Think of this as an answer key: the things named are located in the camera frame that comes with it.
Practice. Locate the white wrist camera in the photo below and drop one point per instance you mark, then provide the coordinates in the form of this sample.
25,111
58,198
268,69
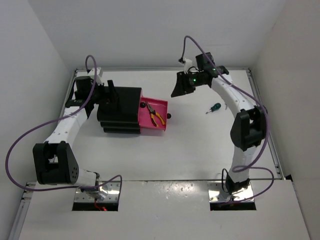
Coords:
98,72
187,64

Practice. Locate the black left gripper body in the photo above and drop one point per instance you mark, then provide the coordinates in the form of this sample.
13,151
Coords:
99,96

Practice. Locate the metal mounting plate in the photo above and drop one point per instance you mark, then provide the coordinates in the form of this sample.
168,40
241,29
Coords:
108,193
217,195

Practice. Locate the yellow black pliers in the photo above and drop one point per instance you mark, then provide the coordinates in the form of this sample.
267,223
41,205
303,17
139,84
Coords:
153,114

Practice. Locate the black drawer cabinet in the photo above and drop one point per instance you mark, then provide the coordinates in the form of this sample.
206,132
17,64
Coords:
125,120

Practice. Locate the pink top drawer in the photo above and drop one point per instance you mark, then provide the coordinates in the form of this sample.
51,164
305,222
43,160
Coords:
142,103

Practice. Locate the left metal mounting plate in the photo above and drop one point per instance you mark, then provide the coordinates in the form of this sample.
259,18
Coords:
108,193

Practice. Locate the green stubby screwdriver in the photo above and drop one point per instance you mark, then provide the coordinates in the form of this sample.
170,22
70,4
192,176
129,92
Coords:
214,108

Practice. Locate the pink bottom drawer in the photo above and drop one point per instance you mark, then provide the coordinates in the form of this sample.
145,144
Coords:
150,132

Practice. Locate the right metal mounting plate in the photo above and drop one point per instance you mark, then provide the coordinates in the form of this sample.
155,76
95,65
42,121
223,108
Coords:
217,195

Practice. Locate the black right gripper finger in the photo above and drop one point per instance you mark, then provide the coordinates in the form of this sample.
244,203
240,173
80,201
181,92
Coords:
178,88
188,84

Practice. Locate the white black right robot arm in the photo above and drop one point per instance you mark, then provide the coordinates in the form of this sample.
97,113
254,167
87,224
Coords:
249,127

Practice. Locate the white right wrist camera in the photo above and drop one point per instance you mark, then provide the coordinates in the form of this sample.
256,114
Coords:
187,64

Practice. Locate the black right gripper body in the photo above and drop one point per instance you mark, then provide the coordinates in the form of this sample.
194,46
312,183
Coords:
193,80

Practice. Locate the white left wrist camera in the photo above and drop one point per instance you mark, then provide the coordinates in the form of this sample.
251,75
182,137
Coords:
98,72

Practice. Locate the pink drawer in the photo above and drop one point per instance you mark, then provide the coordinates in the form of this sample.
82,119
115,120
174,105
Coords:
161,106
142,103
150,132

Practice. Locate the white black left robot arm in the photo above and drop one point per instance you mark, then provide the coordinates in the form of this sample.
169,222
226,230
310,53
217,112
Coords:
54,160

